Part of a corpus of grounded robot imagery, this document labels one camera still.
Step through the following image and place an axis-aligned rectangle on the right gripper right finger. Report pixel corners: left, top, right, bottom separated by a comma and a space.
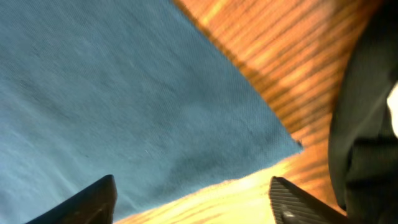
269, 177, 353, 224

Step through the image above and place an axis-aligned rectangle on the blue t-shirt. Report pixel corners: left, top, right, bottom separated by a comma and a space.
1, 0, 301, 223

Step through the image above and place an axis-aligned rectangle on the black garment right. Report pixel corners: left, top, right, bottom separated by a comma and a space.
328, 1, 397, 223

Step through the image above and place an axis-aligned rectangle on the white garment pile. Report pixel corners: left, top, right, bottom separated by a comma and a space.
386, 83, 398, 138

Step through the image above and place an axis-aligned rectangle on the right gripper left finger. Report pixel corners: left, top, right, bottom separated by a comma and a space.
27, 175, 118, 224

